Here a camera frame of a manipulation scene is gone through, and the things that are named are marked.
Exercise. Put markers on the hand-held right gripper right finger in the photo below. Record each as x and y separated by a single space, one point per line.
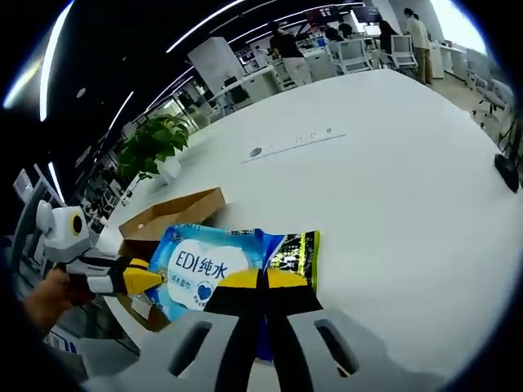
290 298

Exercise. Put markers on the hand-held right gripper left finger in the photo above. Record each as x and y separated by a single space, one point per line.
229 302

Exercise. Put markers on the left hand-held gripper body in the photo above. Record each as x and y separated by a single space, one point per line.
61 237

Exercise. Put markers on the silver black green pouch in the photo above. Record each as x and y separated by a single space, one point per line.
296 253

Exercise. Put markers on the blue soft wipes packet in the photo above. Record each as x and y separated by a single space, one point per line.
196 261

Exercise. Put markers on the brown cardboard shoe box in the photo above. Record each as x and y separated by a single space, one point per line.
175 212

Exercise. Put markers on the person's left hand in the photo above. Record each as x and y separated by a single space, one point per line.
45 294

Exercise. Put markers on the small black white tool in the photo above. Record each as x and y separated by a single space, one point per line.
126 197

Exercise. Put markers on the green plant in white pot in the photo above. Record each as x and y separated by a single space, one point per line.
155 143

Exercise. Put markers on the straight ceiling light strip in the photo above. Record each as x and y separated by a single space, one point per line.
51 61

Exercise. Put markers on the long curved ceiling light strip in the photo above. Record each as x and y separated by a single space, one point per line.
204 25

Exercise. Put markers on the black monitor stand base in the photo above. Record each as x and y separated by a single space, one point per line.
506 171

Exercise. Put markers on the white office chair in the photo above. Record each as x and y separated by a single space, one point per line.
402 47
353 53

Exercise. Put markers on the dark wall display screen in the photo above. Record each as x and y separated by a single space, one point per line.
367 14

